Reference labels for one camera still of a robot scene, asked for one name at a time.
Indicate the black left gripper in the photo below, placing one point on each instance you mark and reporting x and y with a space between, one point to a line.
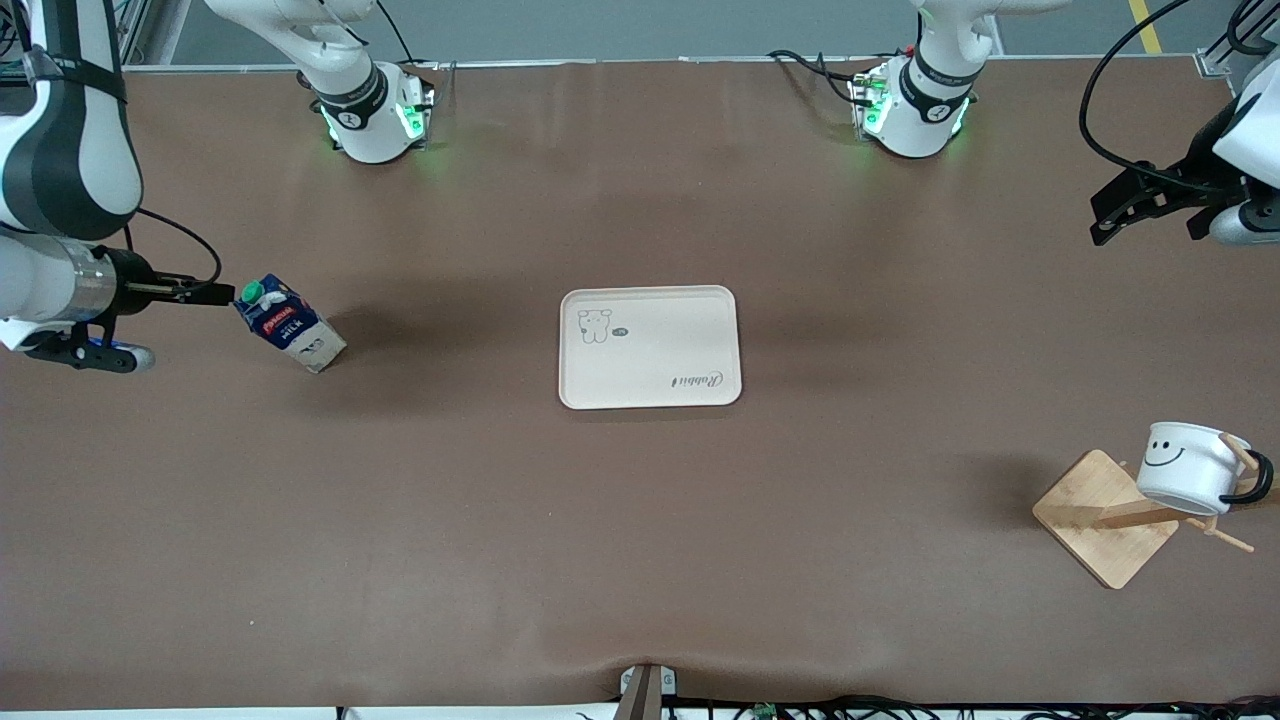
1187 178

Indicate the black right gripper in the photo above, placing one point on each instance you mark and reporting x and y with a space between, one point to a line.
128 281

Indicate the blue white milk carton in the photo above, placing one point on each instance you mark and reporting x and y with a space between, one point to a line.
295 330

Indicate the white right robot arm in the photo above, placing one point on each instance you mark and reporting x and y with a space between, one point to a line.
60 150

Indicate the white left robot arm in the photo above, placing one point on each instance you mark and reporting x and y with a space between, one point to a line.
925 110

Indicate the wooden cup rack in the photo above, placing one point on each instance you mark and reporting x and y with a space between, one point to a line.
1095 520

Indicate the cream rabbit print tray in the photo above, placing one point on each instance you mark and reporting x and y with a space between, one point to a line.
650 360

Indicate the aluminium frame post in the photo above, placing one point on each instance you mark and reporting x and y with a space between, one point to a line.
135 35
1225 50

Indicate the metal table edge bracket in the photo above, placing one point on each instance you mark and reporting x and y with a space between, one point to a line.
648 690

